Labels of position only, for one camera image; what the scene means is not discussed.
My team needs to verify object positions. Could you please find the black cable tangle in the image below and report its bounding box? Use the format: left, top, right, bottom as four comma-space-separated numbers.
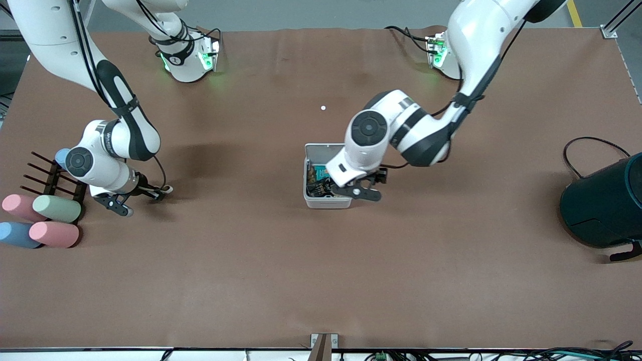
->
521, 340, 636, 361

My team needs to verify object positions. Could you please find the black left base cable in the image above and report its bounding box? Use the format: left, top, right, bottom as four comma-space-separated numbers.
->
385, 25, 433, 55

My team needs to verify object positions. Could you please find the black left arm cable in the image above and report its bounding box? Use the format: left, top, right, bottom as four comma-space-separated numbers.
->
380, 19, 528, 170

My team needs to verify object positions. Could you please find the black snack wrapper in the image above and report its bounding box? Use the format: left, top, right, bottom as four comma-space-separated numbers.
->
306, 179, 336, 198

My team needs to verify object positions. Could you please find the aluminium frame profile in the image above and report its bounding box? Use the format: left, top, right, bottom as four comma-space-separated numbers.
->
601, 0, 642, 39

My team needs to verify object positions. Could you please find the black right base cable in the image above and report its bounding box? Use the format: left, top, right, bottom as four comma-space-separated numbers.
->
198, 26, 223, 45

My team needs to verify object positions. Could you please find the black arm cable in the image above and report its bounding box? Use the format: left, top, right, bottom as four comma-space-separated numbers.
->
69, 0, 167, 190
380, 19, 528, 170

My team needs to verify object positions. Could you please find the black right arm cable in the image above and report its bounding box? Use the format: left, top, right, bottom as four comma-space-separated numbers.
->
69, 0, 167, 190

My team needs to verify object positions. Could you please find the pink plastic cup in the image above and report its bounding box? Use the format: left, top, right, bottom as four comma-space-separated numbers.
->
29, 221, 80, 249
2, 194, 48, 223

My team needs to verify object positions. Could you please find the small white lidded trash bin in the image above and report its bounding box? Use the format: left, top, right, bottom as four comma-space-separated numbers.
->
303, 143, 353, 210

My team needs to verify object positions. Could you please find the black pronged cup rack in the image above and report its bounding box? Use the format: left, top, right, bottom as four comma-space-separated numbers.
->
19, 151, 90, 222

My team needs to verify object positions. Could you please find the metal bracket with brown strip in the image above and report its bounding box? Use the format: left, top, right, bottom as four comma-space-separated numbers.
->
310, 333, 339, 361

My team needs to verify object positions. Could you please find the pale green plastic cup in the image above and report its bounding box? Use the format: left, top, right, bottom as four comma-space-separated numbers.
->
33, 195, 82, 224

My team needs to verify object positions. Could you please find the large dark teal pedal bin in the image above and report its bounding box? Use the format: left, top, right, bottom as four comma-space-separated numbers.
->
560, 152, 642, 263

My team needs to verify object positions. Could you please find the black base cable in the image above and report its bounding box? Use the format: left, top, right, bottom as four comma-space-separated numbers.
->
385, 25, 433, 55
198, 26, 223, 45

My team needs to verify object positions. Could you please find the black looped table cable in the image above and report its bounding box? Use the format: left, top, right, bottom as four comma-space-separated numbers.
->
562, 136, 631, 179

